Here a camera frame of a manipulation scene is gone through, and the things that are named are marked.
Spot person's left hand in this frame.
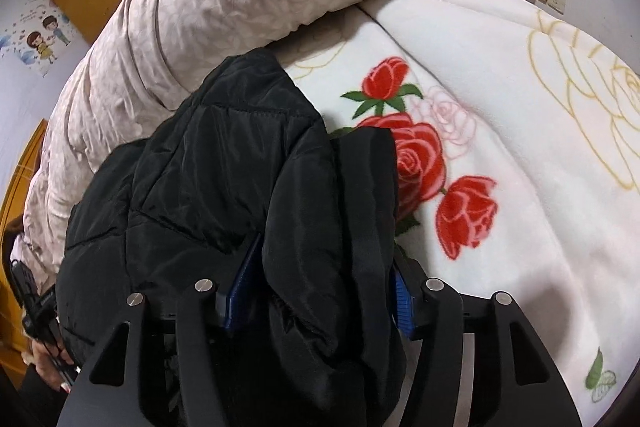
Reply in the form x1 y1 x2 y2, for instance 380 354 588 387
22 338 77 394

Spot cartoon wall sticker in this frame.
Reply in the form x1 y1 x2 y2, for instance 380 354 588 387
0 0 76 75

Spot person's dark clothing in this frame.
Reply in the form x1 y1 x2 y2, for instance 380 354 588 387
15 364 76 427

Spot wooden headboard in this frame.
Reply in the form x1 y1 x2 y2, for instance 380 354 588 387
0 119 48 358

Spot black hooded jacket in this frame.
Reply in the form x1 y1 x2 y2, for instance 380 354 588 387
55 54 416 427

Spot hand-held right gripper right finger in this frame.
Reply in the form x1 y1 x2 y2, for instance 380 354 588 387
392 257 583 427

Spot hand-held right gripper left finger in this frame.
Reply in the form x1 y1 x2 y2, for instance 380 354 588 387
56 234 263 427

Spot rose print blanket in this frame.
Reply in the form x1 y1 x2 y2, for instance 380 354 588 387
272 0 640 427

